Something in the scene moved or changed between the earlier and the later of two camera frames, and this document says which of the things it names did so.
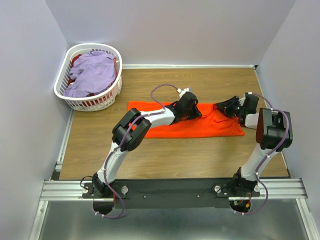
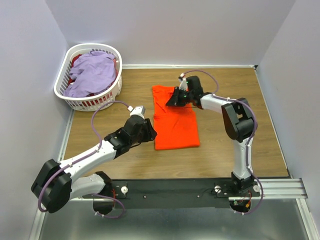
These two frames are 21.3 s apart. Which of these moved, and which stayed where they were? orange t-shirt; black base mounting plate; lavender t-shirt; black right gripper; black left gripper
Moved: orange t-shirt; black right gripper; black left gripper
Stayed: black base mounting plate; lavender t-shirt
